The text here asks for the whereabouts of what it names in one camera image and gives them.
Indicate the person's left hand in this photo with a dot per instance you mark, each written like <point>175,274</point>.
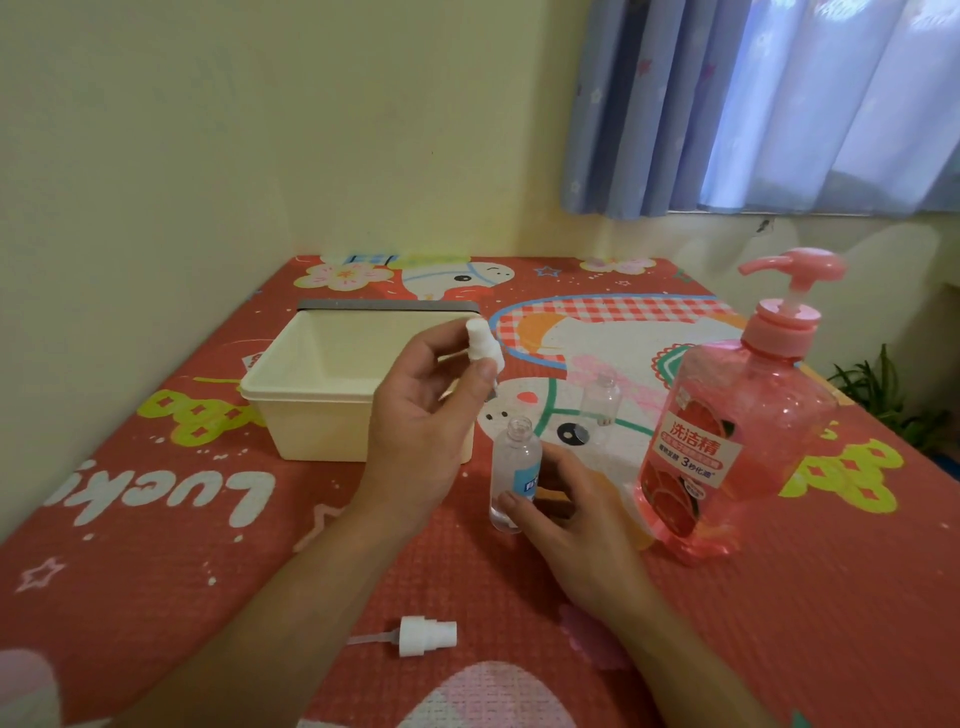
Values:
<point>412,435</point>

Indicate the person's right hand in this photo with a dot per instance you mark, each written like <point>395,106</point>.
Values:
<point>592,547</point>

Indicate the person's left thumb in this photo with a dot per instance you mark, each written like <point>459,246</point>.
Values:
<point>474,401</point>

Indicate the person's right thumb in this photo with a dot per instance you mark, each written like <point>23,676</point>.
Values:
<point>525,514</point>

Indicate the clear bottle with blue label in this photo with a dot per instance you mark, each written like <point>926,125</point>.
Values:
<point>514,465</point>

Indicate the white spray pump cap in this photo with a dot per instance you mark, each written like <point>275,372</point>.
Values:
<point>424,636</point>
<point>484,346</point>

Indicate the person's left forearm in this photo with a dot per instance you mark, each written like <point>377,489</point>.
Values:
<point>300,615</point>

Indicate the person's right forearm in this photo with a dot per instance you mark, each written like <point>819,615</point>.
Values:
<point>690,667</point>

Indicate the small clear empty bottle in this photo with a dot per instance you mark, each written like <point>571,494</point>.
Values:
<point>601,405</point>

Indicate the cream plastic bin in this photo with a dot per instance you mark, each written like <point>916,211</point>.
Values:
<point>315,405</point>

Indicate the pink pump soap bottle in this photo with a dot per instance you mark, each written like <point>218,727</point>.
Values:
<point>739,450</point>

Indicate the red cartoon table mat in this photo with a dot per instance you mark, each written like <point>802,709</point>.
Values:
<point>787,615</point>

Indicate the green plant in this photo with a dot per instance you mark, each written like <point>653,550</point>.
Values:
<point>885,405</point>

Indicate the blue curtain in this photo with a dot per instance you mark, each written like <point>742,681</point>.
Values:
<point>765,105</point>

